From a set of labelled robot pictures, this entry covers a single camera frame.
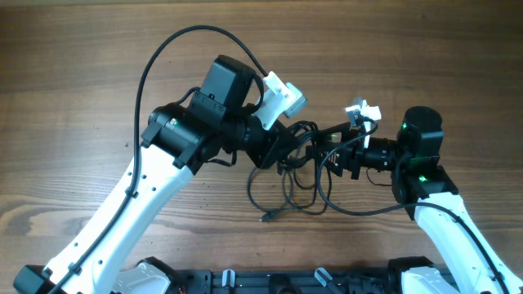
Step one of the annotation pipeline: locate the thin black USB cable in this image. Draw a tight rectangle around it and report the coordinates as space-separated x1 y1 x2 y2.
246 163 333 223

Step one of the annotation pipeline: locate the left camera cable black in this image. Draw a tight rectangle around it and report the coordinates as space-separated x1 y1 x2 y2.
49 24 268 293

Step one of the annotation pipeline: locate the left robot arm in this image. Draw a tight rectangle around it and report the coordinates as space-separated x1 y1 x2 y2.
13 56 306 293

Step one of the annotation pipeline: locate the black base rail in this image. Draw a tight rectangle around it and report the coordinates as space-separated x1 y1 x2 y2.
165 268 402 294

